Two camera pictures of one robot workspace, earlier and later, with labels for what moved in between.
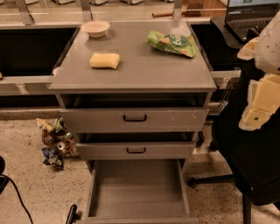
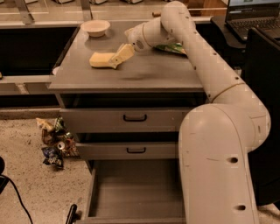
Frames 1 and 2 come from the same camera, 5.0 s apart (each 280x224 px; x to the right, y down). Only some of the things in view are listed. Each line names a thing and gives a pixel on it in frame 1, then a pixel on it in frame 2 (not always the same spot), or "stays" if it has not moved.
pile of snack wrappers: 59,143 stays
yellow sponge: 108,60 stays
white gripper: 270,49 to 136,37
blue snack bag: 52,157 stays
